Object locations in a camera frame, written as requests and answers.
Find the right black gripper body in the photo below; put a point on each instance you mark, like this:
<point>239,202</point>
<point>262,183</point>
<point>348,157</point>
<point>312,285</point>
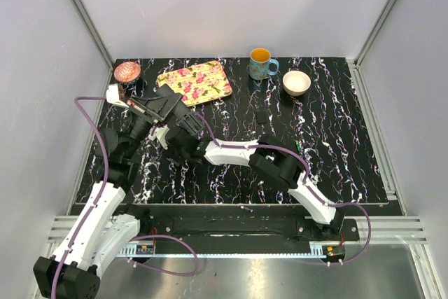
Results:
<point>173,149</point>

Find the blue mug orange inside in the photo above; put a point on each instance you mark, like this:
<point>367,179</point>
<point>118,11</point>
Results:
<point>261,65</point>

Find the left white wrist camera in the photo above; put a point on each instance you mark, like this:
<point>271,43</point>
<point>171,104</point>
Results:
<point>115,95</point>

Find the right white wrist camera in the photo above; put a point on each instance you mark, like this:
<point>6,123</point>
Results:
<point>158,134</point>

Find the cream white bowl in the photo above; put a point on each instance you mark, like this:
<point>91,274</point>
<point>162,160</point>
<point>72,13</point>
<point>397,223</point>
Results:
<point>296,83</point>

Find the green battery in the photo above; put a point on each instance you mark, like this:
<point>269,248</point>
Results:
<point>298,146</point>

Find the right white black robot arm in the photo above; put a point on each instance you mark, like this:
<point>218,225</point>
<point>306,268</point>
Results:
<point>278,166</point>

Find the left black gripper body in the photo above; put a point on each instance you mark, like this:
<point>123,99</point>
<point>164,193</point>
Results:
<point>141,110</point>

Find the red patterned bowl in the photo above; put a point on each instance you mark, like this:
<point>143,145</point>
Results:
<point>127,72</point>

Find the white slotted cable duct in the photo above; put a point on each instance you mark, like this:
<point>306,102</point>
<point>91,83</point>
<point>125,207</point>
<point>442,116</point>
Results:
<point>137,250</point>

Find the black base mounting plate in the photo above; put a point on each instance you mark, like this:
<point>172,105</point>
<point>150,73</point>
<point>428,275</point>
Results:
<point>289,221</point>

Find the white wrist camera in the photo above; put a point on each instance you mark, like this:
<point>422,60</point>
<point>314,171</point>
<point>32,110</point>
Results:
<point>158,134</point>
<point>115,95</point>

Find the floral yellow pink tray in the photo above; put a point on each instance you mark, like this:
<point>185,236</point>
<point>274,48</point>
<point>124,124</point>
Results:
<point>198,84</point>

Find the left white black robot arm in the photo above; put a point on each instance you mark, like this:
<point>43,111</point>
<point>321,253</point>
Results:
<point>103,227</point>

